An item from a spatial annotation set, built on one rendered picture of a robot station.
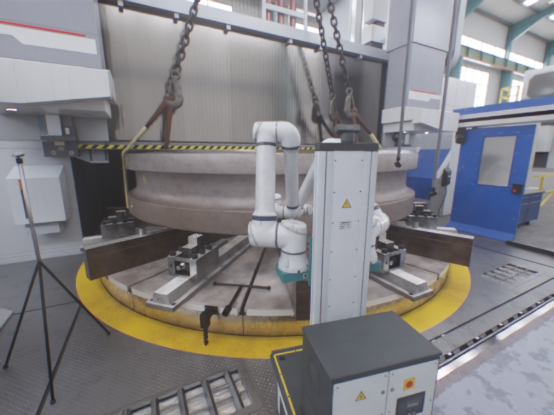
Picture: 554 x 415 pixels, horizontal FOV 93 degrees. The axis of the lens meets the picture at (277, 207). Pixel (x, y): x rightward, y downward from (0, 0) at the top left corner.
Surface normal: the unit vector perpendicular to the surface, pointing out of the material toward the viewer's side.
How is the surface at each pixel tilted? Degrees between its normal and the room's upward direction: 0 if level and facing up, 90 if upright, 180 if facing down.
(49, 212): 90
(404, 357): 0
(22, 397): 0
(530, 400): 0
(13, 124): 90
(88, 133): 90
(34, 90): 90
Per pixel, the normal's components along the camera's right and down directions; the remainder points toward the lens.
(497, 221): -0.89, 0.09
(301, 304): 0.08, 0.20
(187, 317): -0.27, 0.19
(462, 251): -0.65, 0.15
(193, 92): 0.46, 0.18
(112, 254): 0.76, 0.13
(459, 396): 0.00, -0.98
